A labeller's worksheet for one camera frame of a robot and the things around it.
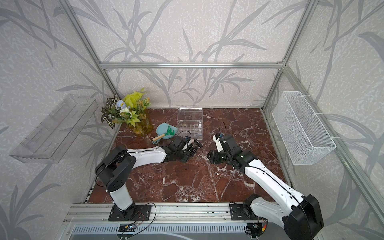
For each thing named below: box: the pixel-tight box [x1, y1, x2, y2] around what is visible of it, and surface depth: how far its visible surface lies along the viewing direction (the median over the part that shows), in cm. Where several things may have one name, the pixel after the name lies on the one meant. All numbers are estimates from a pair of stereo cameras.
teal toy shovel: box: [152, 135, 175, 144], surface depth 104 cm
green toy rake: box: [164, 125, 175, 136], surface depth 107 cm
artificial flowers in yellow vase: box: [101, 88, 154, 137], surface depth 91 cm
